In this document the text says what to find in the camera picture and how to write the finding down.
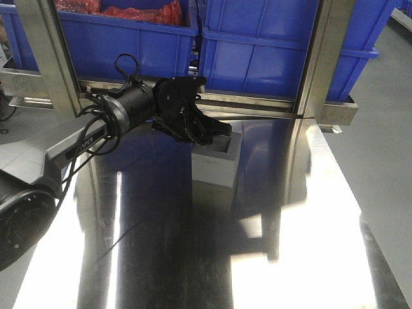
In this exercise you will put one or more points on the gray hollow base block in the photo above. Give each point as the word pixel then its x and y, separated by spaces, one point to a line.
pixel 217 163

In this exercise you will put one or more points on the blue plastic bin on table shelf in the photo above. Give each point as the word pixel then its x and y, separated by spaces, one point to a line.
pixel 260 47

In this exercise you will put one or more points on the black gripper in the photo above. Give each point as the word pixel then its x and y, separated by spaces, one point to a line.
pixel 178 116

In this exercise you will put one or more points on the black and gray arm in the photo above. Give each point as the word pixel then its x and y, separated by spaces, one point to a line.
pixel 32 184

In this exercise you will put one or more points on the stainless steel table frame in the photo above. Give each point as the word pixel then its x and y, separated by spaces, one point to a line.
pixel 56 85

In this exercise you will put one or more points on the blue bin with red contents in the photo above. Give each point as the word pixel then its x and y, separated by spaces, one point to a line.
pixel 95 41

